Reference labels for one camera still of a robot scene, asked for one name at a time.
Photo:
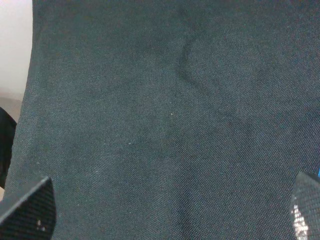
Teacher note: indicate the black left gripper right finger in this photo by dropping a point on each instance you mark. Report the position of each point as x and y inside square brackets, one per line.
[305, 207]

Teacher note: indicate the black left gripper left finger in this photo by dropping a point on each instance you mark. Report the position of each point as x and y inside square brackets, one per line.
[30, 213]

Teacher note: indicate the black table cloth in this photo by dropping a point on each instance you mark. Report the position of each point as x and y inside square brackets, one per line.
[170, 119]

